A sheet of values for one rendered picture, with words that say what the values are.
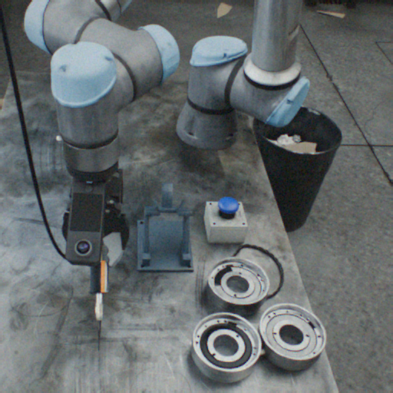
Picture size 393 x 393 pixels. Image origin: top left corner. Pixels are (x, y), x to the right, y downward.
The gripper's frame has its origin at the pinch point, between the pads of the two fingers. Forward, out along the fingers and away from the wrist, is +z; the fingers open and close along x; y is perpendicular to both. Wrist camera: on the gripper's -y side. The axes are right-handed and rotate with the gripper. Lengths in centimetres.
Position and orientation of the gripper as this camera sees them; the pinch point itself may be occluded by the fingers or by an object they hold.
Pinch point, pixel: (99, 264)
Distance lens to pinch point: 90.5
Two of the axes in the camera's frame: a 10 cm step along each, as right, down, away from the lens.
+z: -0.5, 7.3, 6.8
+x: -10.0, -0.3, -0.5
